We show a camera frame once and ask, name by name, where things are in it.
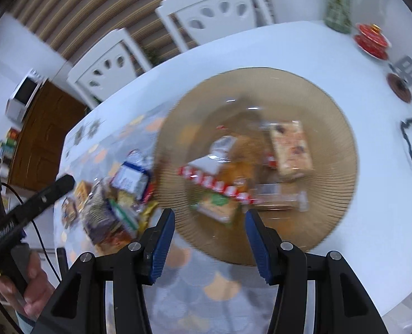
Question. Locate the glass vase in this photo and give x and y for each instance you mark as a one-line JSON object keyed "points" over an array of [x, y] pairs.
{"points": [[338, 17]]}

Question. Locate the white microwave oven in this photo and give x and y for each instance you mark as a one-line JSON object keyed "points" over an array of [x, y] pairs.
{"points": [[23, 94]]}

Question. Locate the grey phone stand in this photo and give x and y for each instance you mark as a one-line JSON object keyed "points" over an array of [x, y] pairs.
{"points": [[407, 69]]}

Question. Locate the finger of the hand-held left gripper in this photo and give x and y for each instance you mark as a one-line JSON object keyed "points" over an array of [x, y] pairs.
{"points": [[49, 195]]}

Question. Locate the white dining chair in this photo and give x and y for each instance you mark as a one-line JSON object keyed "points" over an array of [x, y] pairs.
{"points": [[178, 17], [122, 45]]}

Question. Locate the person's left hand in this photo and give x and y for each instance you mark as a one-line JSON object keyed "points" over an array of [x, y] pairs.
{"points": [[35, 295]]}

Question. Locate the brown wooden cabinet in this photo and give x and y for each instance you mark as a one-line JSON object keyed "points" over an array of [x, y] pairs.
{"points": [[49, 128]]}

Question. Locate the dark brown round coaster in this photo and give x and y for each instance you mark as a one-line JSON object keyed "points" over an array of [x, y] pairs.
{"points": [[399, 87]]}

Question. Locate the green striped snack packet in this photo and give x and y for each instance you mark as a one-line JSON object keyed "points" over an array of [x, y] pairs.
{"points": [[124, 215]]}

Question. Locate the scale pattern table mat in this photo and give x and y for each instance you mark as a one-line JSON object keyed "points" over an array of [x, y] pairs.
{"points": [[192, 285]]}

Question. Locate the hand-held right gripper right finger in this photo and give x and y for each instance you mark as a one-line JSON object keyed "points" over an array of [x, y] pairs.
{"points": [[260, 247]]}

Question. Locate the blue white cracker packet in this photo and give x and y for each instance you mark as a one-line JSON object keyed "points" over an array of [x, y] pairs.
{"points": [[131, 177]]}

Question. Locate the red lidded teacup set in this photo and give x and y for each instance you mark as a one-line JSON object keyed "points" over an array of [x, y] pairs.
{"points": [[371, 40]]}

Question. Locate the yellow snack packet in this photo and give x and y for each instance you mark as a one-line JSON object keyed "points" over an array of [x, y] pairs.
{"points": [[148, 212]]}

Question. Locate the green potted plant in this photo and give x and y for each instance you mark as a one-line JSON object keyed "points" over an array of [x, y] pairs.
{"points": [[152, 55]]}

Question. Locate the round woven brown tray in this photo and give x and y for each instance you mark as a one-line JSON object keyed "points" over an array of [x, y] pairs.
{"points": [[331, 188]]}

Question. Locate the pile of assorted snack packets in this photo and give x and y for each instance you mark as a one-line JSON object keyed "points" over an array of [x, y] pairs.
{"points": [[240, 177]]}

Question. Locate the orange cookie packet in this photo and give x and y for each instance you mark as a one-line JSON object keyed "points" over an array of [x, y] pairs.
{"points": [[82, 193]]}

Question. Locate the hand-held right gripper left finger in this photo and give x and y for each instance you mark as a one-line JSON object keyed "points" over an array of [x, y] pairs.
{"points": [[162, 247]]}

